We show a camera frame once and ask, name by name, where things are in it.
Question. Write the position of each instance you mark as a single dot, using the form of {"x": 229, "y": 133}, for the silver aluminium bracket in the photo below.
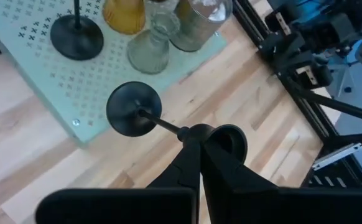
{"x": 336, "y": 155}

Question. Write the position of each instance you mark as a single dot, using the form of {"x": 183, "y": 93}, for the silver candle can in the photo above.
{"x": 196, "y": 28}

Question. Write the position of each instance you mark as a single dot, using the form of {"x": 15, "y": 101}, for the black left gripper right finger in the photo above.
{"x": 230, "y": 189}

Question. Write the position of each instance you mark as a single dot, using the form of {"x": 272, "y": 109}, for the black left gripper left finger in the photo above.
{"x": 181, "y": 177}

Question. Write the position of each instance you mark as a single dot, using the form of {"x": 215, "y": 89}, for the amber ribbed glass candle holder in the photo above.
{"x": 123, "y": 18}

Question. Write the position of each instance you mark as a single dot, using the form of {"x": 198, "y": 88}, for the black metal candlestick holder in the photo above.
{"x": 131, "y": 109}
{"x": 75, "y": 40}

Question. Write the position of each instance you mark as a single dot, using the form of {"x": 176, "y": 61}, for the black aluminium table frame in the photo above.
{"x": 311, "y": 113}

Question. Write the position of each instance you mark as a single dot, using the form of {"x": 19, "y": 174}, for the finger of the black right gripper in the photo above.
{"x": 280, "y": 43}
{"x": 293, "y": 63}

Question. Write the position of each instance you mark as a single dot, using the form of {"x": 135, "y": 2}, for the pale green perforated metal shelf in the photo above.
{"x": 59, "y": 81}

